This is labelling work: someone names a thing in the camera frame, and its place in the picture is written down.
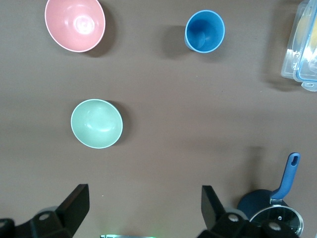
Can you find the pink bowl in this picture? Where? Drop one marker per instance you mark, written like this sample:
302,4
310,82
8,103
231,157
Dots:
74,24

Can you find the green bowl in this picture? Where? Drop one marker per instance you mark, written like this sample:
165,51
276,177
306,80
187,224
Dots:
96,124

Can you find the yellow fruit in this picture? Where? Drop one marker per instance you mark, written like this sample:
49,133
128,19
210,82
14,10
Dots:
303,32

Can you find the blue cup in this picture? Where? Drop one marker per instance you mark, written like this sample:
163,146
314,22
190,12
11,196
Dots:
205,29

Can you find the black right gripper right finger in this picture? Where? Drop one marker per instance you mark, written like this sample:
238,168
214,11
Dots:
210,208

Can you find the clear plastic container blue lid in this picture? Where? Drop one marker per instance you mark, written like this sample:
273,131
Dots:
292,62

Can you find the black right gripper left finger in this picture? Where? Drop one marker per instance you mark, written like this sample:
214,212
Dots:
76,208

